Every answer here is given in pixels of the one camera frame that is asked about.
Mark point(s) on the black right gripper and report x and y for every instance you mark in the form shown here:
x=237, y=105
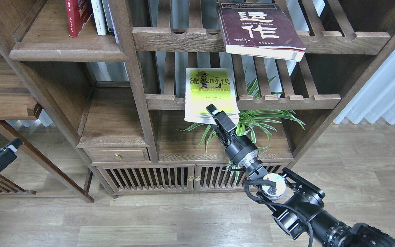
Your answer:
x=239, y=149

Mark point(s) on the yellow-green book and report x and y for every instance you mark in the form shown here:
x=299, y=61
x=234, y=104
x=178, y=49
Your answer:
x=205, y=86

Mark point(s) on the red book with photos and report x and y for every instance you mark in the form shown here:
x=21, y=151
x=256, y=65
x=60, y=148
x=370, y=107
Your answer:
x=78, y=13

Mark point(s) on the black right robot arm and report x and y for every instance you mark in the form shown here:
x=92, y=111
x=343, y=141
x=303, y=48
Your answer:
x=297, y=204

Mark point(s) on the green spider plant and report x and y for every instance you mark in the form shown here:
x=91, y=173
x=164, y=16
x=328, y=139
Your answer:
x=249, y=119

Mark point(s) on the maroon book white characters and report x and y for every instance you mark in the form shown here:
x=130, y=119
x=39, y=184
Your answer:
x=259, y=29

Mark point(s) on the dark wooden bookshelf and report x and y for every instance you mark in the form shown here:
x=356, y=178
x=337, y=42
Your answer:
x=124, y=98

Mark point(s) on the pale purple upright book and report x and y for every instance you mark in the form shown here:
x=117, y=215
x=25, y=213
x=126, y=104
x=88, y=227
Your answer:
x=113, y=26

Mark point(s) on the dark upright book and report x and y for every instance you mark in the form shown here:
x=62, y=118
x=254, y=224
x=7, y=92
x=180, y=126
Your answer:
x=108, y=17

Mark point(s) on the white upright book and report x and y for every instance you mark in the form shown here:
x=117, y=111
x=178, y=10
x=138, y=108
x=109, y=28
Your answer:
x=99, y=17

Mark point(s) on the white curtain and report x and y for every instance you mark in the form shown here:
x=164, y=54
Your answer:
x=376, y=100

